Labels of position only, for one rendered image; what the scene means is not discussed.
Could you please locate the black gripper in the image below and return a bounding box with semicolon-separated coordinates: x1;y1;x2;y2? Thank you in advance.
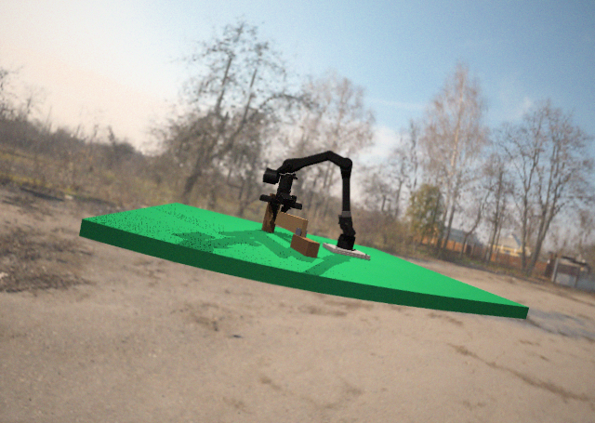
259;186;302;220

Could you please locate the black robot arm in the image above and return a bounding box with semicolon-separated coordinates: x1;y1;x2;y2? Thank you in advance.
262;151;356;251

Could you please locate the long wooden rail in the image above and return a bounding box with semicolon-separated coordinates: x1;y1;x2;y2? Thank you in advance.
270;210;309;237

